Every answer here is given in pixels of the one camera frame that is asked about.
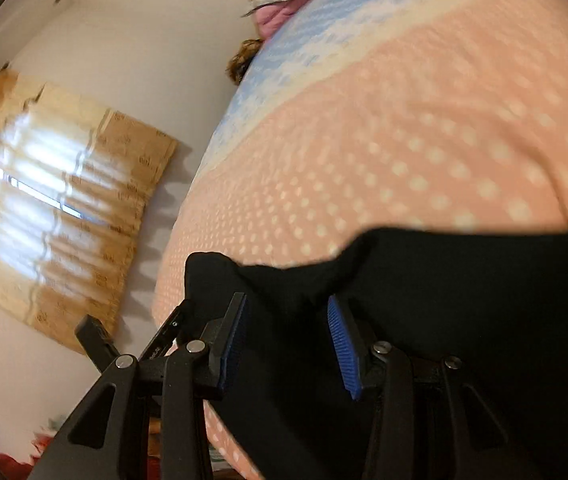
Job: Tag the black pants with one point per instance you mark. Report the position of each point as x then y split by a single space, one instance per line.
464 290

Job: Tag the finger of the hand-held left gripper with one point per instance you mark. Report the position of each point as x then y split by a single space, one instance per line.
184 312

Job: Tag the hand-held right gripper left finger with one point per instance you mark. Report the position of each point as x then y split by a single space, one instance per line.
231 342

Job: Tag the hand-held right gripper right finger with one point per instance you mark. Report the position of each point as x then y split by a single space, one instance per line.
344 347

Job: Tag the window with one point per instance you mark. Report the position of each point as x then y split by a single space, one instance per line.
29 187

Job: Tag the pink blue polka dot bedsheet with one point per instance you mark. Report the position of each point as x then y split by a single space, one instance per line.
414 135

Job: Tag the pink blanket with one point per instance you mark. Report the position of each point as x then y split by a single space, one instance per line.
275 19

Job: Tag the red cloth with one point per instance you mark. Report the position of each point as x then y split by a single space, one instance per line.
9 462

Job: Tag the beige patterned curtain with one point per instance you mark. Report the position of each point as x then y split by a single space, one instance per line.
114 160

